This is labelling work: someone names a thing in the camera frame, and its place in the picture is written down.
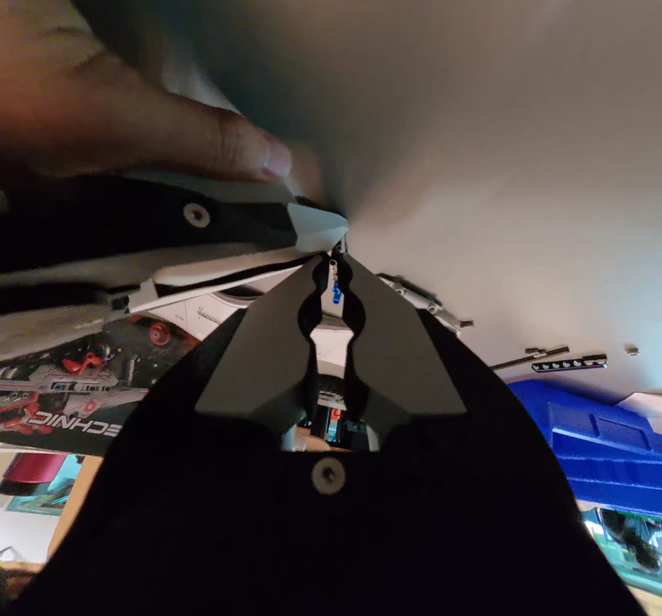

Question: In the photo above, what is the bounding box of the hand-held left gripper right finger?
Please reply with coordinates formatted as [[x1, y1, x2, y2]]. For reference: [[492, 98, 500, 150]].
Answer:
[[336, 254, 469, 449]]

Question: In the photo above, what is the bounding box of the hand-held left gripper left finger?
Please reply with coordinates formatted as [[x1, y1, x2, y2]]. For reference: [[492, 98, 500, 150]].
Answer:
[[194, 254, 331, 449]]

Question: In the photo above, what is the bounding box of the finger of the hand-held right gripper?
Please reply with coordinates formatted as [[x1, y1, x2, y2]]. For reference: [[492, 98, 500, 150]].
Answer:
[[150, 203, 350, 287], [126, 257, 324, 315]]

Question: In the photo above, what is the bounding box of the black holed beam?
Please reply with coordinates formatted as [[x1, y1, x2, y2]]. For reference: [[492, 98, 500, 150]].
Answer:
[[532, 354, 609, 372]]

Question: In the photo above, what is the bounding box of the grey desk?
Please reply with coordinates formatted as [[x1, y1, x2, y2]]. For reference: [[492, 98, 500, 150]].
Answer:
[[31, 0, 662, 405]]

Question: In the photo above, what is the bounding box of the person's right hand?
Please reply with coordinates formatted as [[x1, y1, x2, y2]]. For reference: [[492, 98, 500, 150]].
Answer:
[[0, 0, 325, 201]]

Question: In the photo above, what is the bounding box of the white instruction booklet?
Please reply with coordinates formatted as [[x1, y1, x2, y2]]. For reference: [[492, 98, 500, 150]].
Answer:
[[171, 285, 363, 374]]

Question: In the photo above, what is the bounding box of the grey brick model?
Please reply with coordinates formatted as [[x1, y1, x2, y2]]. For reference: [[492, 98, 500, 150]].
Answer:
[[377, 272, 462, 337]]

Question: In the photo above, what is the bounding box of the long black axle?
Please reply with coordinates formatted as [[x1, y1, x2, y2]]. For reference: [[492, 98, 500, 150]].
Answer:
[[491, 347, 570, 371]]

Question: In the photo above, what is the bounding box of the black toy set box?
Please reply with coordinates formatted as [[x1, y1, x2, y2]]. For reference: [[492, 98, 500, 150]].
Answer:
[[0, 312, 203, 458]]

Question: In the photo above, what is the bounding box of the blue tagged storage bin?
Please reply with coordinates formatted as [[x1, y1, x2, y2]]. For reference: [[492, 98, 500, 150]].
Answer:
[[509, 378, 662, 517]]

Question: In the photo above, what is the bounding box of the wooden side table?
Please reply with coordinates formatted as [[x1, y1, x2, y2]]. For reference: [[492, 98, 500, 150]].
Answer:
[[47, 453, 104, 560]]

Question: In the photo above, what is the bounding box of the white paper sheet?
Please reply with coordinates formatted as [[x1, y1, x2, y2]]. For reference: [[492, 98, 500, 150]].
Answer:
[[618, 391, 662, 420]]

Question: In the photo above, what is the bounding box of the red cylinder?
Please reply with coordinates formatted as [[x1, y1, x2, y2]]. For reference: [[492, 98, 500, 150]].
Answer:
[[0, 453, 64, 496]]

